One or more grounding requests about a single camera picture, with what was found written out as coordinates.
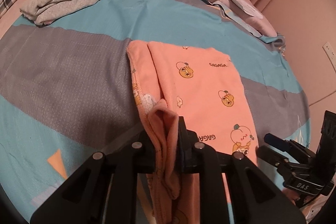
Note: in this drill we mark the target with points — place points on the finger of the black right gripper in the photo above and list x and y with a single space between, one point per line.
271 156
277 142

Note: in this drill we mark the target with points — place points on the white wall socket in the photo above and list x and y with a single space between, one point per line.
330 52

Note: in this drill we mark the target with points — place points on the white printed paper sheets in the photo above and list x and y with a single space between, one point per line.
249 9

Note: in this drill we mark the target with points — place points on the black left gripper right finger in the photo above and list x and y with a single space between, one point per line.
232 188

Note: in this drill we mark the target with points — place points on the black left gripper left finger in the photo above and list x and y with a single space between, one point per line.
103 189

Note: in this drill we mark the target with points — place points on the pink cartoon print baby garment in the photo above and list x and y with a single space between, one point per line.
203 87

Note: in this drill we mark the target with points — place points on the blue grey patterned bed sheet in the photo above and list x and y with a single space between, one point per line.
65 88

